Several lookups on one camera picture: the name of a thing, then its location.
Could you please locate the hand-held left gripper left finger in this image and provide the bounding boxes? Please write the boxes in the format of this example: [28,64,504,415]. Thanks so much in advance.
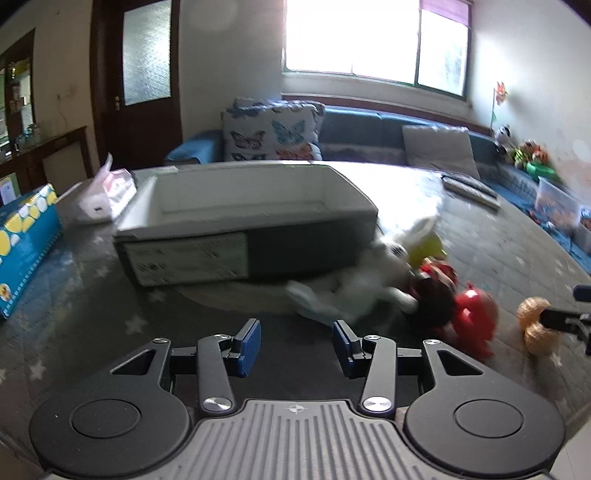
[111,318,263,415]

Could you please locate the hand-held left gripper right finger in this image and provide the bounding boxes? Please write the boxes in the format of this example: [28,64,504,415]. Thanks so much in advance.
[332,319,485,414]

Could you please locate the orange lumpy toy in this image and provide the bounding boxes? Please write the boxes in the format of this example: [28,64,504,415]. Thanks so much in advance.
[516,296,561,357]

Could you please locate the red round toy figure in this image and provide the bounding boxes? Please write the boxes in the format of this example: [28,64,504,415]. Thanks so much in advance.
[450,282,500,361]

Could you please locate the black-haired red dress doll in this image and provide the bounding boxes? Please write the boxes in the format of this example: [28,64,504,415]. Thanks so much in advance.
[406,261,458,328]

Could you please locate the grey cardboard box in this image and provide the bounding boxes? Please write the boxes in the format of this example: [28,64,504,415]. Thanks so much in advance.
[113,161,379,288]

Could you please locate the grey star-quilted desktop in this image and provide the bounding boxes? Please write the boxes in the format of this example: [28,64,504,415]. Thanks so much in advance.
[0,159,591,480]

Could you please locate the clear plastic storage bin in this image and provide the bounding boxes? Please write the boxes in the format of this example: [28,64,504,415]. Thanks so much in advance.
[533,178,585,236]
[573,208,591,257]

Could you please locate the white plush toy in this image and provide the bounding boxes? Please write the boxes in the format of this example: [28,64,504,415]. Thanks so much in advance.
[286,217,437,328]

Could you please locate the yellow green toy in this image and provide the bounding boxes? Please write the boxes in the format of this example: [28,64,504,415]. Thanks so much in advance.
[409,231,448,268]

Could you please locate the green orange plush toys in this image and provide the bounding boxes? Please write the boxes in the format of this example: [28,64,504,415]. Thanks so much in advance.
[515,140,559,181]

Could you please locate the grey flat pad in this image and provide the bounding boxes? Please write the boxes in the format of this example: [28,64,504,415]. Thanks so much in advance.
[441,172,502,210]

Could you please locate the panda plush toy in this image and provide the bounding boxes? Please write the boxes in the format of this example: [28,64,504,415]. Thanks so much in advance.
[494,126,515,155]

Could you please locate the white pink tissue pack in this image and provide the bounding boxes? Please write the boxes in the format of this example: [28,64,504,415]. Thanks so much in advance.
[76,154,138,225]

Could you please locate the grey sofa cushion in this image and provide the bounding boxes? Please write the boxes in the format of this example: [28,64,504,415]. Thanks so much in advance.
[402,124,481,181]

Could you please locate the butterfly print pillow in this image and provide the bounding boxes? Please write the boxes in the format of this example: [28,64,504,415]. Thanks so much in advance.
[222,97,325,162]

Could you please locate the blue sofa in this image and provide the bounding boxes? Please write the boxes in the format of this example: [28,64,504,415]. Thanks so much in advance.
[164,105,591,273]

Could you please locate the colourful pinwheel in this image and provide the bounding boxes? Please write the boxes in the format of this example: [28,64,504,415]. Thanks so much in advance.
[490,82,511,134]

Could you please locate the blue yellow tissue box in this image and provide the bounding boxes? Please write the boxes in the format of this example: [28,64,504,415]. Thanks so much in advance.
[0,183,63,320]

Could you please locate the dark wooden console table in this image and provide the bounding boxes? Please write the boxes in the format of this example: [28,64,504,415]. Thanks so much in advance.
[14,127,90,195]

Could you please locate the large window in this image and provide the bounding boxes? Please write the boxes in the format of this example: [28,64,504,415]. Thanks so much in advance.
[281,0,474,99]

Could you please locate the dark wooden glass door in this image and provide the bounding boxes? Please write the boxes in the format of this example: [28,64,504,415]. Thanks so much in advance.
[90,0,183,171]

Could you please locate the purple window blind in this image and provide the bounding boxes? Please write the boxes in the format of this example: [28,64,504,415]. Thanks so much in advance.
[420,0,474,26]

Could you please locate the dark wooden display cabinet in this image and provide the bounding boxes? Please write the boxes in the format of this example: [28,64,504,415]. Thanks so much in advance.
[0,28,37,155]

